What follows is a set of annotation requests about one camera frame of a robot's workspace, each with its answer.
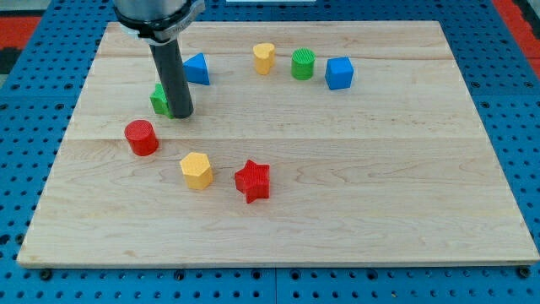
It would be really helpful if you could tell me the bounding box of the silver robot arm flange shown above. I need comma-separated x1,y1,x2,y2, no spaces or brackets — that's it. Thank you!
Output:
113,0,206,46

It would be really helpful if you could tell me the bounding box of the yellow heart block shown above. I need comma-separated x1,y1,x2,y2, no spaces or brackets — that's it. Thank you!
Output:
252,42,275,75

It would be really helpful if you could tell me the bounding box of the red star block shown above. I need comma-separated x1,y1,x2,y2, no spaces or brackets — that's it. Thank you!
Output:
235,160,270,204

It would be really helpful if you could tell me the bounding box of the light wooden board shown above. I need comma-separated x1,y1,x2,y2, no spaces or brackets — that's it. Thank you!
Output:
18,21,539,269

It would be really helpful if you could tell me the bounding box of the yellow hexagon block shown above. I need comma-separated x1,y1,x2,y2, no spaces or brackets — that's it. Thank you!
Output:
180,152,213,190

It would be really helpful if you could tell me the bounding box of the green cylinder block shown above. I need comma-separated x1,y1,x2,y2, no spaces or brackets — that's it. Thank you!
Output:
291,47,316,80

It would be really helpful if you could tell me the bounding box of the blue cube block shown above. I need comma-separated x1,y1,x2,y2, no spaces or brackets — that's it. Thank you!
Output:
325,57,354,90

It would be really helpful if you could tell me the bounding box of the blue triangle block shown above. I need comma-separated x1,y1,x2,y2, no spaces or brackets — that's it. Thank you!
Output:
183,53,210,85

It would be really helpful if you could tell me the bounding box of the green star block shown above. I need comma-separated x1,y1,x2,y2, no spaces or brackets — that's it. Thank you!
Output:
149,83,174,119

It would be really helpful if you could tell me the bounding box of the red cylinder block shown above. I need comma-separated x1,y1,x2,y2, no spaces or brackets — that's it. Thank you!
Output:
124,120,159,156

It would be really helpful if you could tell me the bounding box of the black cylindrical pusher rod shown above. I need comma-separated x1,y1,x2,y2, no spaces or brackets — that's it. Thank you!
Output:
150,40,194,119

